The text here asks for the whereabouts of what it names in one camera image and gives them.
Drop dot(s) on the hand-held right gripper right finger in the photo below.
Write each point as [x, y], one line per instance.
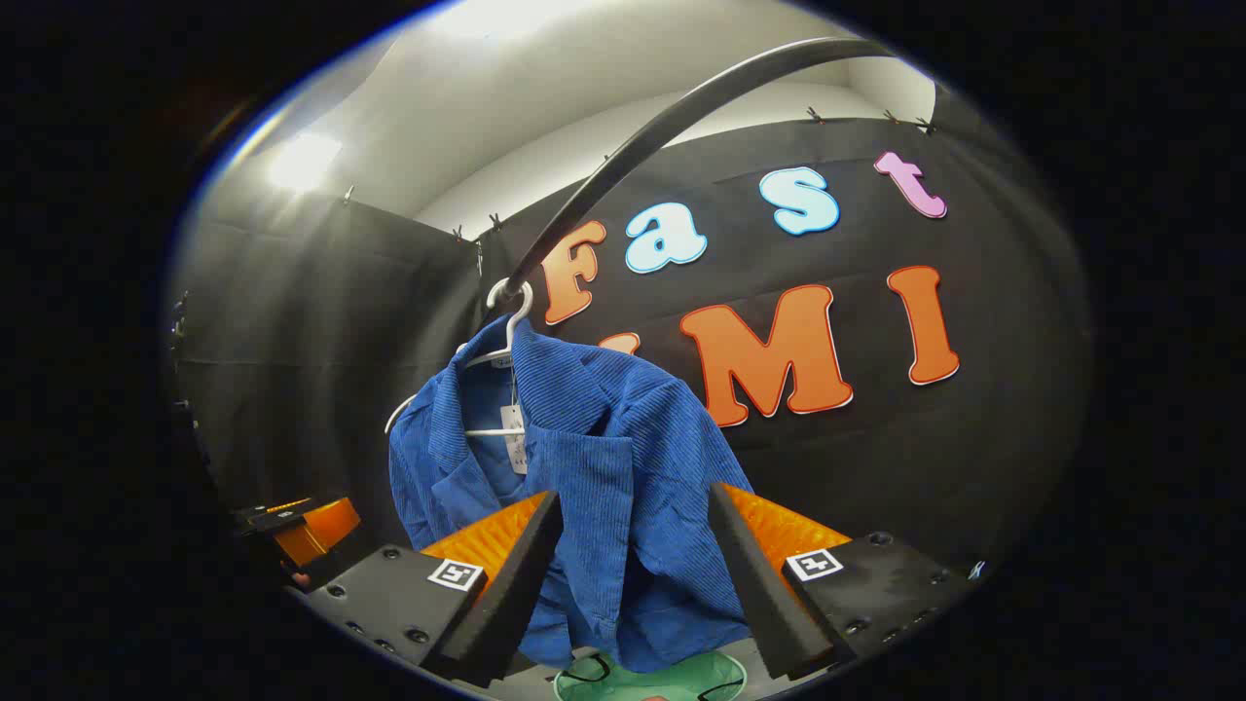
[764, 594]

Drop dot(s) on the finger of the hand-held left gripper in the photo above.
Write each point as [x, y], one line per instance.
[316, 526]

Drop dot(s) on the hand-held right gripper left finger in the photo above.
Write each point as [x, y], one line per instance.
[516, 594]

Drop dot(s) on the green laundry hamper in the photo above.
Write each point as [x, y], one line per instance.
[642, 680]

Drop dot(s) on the white plastic clothes hanger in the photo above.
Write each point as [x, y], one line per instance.
[514, 321]

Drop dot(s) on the black clothes rack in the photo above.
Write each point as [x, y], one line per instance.
[623, 161]

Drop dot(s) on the white paper garment tag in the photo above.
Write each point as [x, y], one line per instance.
[516, 453]

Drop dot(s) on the black backdrop cloth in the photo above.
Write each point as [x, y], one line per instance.
[292, 341]

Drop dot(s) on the small ceiling light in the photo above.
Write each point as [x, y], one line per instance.
[304, 161]

